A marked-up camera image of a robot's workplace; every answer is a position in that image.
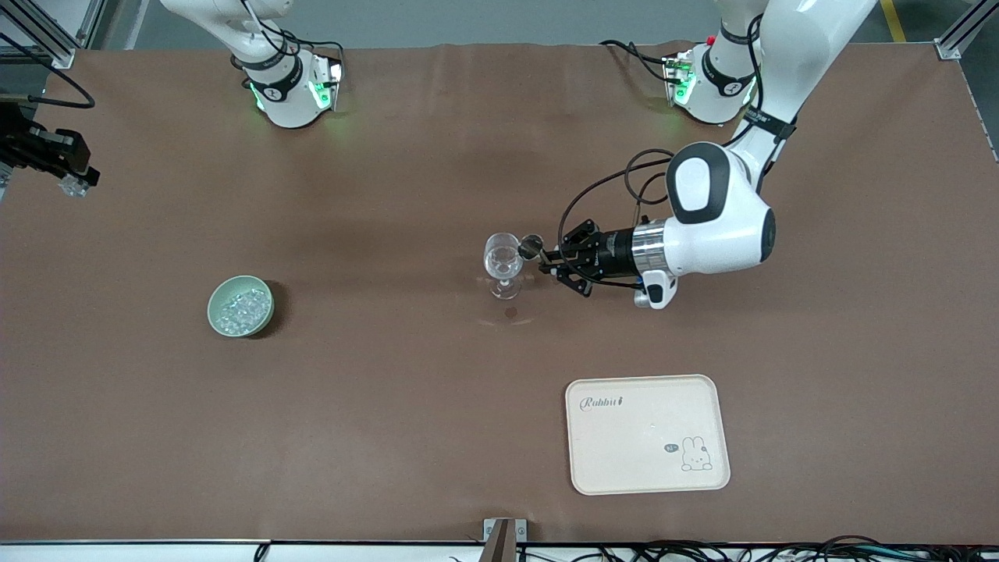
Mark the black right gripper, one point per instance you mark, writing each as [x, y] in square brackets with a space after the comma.
[48, 150]

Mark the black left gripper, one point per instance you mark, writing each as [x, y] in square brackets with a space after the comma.
[614, 253]

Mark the single clear ice cube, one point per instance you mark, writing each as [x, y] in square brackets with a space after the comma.
[76, 187]

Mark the steel double jigger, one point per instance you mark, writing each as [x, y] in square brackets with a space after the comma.
[531, 243]

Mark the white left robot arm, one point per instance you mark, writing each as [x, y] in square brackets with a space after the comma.
[726, 226]

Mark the clear wine glass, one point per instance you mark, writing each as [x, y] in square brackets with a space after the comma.
[503, 269]

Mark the clear ice cube pile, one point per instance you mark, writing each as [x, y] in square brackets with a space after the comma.
[243, 310]

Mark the cream rabbit print tray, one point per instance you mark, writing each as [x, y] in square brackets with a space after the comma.
[624, 445]

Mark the brown table mat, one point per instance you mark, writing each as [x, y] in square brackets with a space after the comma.
[390, 195]

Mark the pale green bowl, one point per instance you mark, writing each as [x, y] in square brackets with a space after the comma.
[218, 321]

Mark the aluminium frame profile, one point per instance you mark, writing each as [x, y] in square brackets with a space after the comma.
[948, 48]
[66, 56]

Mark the silver mount bracket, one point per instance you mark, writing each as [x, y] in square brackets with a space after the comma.
[490, 528]

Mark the dark mount post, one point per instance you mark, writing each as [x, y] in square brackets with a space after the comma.
[499, 548]

